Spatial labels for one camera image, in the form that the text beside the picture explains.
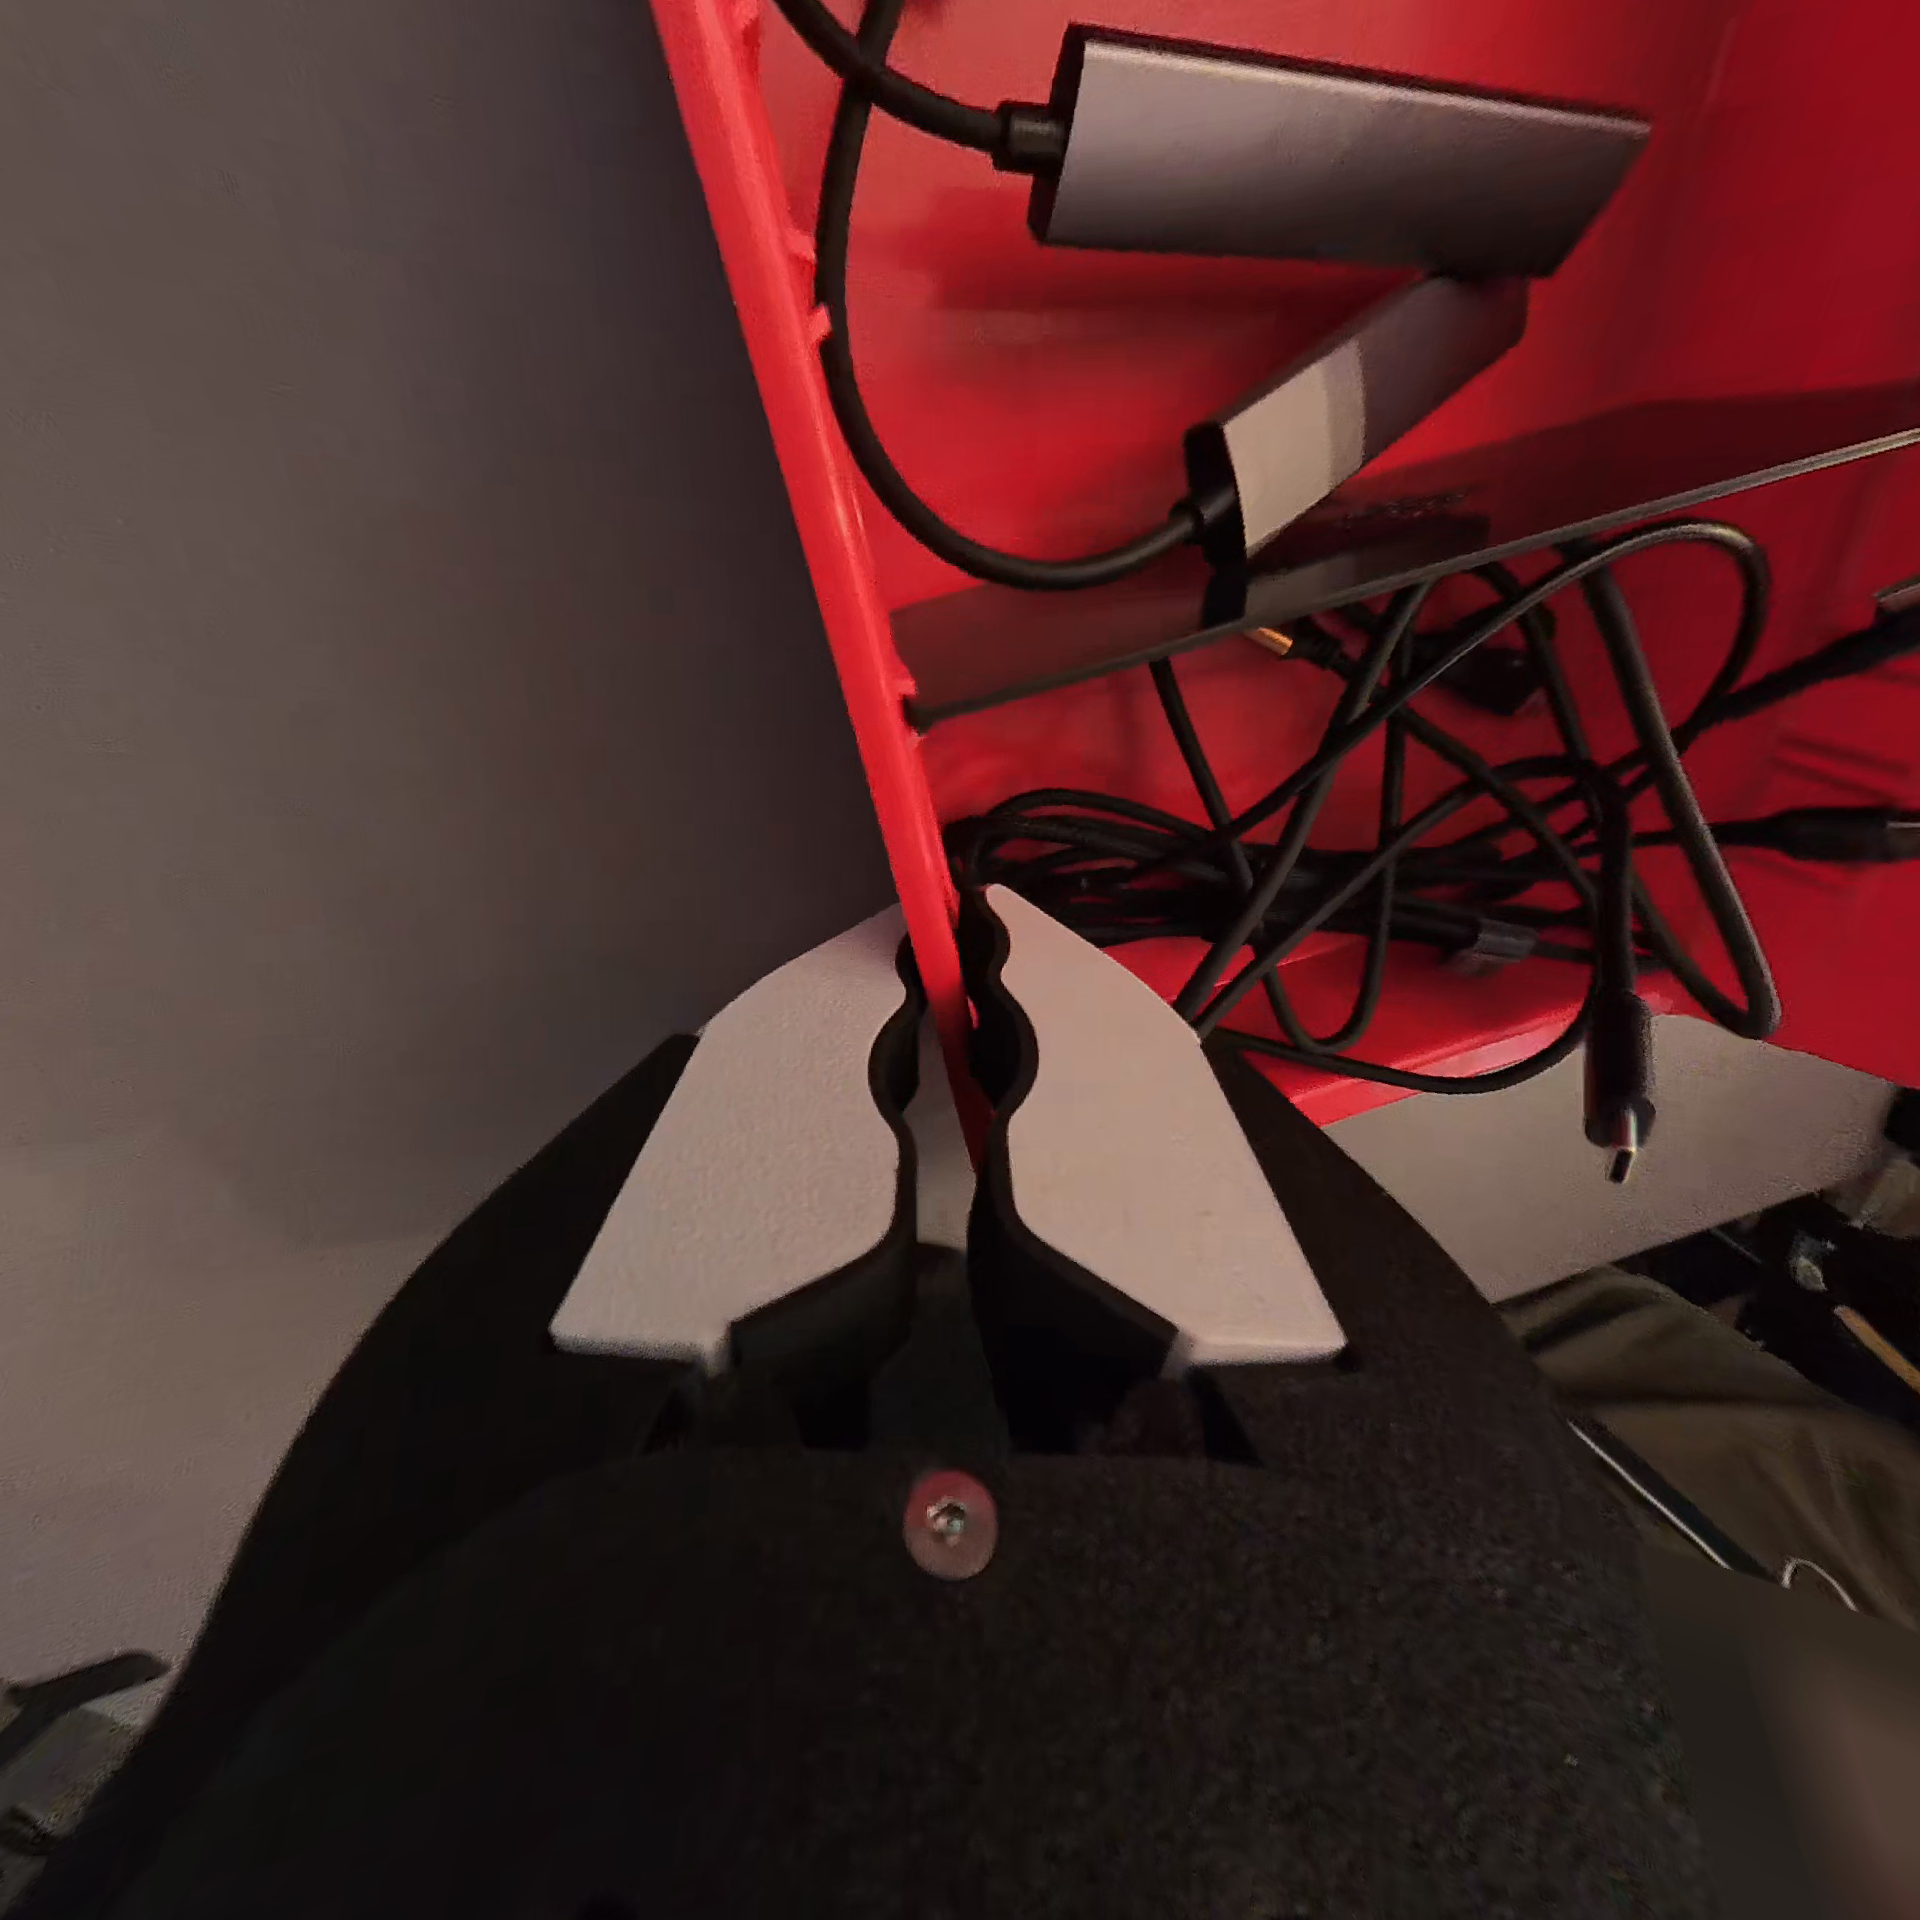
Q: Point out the red plastic bin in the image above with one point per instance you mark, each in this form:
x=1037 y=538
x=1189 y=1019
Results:
x=1049 y=376

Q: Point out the grey divider plate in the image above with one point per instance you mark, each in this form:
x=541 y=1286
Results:
x=1125 y=628

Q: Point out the grey USB hub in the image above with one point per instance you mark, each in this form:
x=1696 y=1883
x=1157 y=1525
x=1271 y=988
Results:
x=1320 y=165
x=1320 y=435

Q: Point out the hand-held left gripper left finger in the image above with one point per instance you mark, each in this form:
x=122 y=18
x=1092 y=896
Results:
x=735 y=1184

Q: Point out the olive trousers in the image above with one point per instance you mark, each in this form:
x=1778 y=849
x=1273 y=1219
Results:
x=1724 y=1424

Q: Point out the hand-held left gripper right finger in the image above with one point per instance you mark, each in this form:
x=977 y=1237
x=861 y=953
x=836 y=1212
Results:
x=1154 y=1184

